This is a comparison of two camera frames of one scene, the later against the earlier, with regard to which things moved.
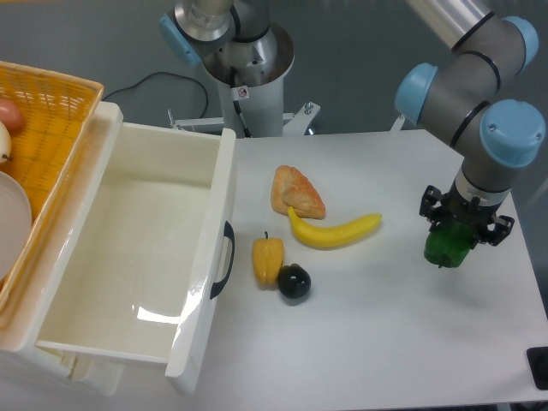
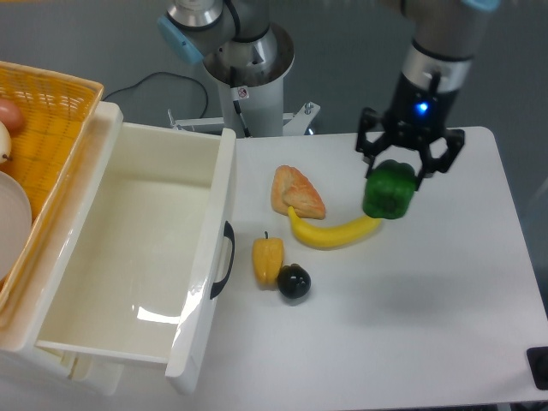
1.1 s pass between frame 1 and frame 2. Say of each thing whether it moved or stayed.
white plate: stayed
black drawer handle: stayed
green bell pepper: moved
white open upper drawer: stayed
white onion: stayed
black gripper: moved
